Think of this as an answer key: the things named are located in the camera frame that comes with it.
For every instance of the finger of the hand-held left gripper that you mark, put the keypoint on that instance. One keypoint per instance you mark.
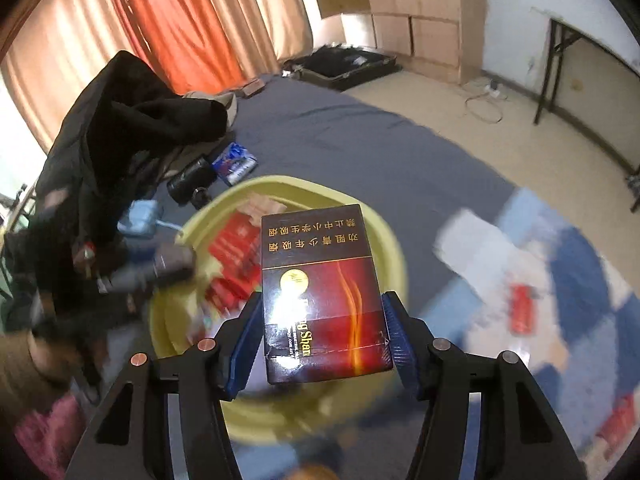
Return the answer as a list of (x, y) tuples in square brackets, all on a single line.
[(170, 262)]

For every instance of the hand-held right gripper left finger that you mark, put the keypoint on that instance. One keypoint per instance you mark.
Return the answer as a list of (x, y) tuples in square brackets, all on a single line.
[(245, 355)]

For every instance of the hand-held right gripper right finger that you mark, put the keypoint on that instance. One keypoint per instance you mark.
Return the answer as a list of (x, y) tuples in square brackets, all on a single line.
[(400, 340)]

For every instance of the large red gold carton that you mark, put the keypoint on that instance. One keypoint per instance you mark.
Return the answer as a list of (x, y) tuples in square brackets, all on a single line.
[(237, 250)]

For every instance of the dark red carton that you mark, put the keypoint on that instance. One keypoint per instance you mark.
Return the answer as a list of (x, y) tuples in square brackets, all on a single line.
[(320, 300)]

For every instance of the yellow plastic basin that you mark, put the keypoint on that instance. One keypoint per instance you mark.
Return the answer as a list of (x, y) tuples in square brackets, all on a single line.
[(300, 192)]

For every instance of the light blue device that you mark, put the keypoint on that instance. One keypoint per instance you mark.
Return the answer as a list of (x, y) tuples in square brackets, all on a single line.
[(140, 217)]

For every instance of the black pouch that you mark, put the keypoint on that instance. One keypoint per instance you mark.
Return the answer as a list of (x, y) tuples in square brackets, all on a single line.
[(190, 180)]

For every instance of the blue packet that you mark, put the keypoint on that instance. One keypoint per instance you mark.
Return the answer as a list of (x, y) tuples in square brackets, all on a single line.
[(234, 162)]

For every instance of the white tissue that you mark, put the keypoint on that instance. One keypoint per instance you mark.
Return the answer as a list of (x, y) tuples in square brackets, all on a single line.
[(475, 245)]

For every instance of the small red packet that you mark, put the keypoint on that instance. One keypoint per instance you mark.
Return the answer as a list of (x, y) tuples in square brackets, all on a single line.
[(522, 310)]

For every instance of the black jacket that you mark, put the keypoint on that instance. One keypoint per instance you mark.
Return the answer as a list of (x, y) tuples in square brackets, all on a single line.
[(125, 125)]

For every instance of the brown cloth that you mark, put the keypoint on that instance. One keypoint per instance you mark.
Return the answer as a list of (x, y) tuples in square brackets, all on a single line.
[(45, 365)]

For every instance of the blue checked blanket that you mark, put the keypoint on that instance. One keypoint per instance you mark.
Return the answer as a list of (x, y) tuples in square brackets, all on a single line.
[(575, 260)]

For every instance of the small brown box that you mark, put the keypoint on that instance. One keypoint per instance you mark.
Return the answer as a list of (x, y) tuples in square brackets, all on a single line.
[(252, 87)]

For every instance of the pink cloth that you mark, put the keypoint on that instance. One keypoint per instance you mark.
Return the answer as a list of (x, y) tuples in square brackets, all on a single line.
[(50, 425)]

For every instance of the beige curtain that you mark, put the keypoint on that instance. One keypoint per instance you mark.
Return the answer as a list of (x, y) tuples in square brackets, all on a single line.
[(60, 50)]

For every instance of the orange curtain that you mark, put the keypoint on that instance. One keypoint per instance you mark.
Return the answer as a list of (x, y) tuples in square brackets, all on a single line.
[(175, 20)]

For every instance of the black suitcase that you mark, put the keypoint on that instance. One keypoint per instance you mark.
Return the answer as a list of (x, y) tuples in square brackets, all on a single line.
[(345, 67)]

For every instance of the white power strip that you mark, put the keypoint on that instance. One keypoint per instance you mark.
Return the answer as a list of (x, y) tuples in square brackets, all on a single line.
[(492, 91)]

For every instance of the black folding table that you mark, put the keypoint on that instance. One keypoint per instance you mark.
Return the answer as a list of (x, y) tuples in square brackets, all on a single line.
[(544, 85)]

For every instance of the wooden wardrobe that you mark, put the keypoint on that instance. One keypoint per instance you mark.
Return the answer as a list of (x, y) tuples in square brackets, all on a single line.
[(410, 0)]

